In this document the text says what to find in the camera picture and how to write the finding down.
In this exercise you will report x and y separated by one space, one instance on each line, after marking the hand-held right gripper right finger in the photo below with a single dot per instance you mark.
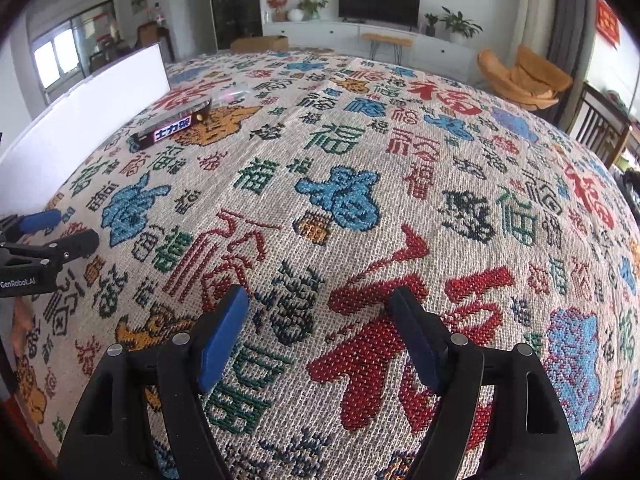
417 340

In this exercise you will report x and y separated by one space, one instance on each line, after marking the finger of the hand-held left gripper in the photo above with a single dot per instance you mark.
75 245
42 221

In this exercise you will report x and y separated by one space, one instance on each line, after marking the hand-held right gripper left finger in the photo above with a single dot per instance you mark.
225 335

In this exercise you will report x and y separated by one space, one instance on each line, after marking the white cardboard box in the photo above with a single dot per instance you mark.
90 120

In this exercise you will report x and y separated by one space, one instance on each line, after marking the dark chocolate bar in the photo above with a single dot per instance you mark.
170 130

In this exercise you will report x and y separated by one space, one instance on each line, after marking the long clear snack packet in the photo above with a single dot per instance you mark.
232 96

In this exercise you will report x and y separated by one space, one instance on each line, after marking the person's left hand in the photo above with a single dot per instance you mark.
22 327

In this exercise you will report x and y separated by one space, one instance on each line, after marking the printed woven blanket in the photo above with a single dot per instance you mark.
375 210

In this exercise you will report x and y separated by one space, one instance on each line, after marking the balcony window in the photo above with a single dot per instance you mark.
55 57

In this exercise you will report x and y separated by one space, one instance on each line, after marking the wooden dining table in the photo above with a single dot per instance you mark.
115 51

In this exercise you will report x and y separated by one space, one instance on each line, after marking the brown cardboard box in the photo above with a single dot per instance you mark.
259 44

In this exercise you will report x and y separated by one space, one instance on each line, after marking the cluttered wooden table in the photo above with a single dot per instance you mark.
631 160

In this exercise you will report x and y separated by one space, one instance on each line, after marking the dark wooden slatted chair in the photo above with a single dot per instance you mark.
597 125

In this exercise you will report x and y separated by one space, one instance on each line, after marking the orange lounge chair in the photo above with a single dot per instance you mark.
525 80

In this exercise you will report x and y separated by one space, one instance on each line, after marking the white television cabinet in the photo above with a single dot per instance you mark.
440 52

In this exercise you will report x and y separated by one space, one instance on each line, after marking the dark glass cabinet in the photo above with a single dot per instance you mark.
235 5

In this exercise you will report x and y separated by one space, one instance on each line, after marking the round beige floor cushion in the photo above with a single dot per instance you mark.
317 50

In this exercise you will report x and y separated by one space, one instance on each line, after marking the wooden bench with metal legs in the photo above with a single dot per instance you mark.
386 38

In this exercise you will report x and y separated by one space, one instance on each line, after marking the red flower arrangement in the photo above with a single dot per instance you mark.
277 6

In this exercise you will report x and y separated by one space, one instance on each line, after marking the small potted plant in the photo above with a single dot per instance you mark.
430 25

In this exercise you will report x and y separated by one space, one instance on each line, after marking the large green potted plant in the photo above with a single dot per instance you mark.
460 25

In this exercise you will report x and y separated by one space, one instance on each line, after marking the white round vase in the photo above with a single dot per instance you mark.
296 15

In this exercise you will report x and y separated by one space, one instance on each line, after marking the flowering potted plant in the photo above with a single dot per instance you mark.
312 6

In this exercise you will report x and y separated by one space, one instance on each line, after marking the black television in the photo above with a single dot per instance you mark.
379 2

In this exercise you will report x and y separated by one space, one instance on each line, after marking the grey curtain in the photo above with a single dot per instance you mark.
570 35

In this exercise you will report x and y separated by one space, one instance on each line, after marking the covered standing air conditioner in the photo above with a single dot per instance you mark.
530 10

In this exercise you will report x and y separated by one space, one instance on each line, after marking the red wall hanging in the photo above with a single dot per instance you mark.
607 22

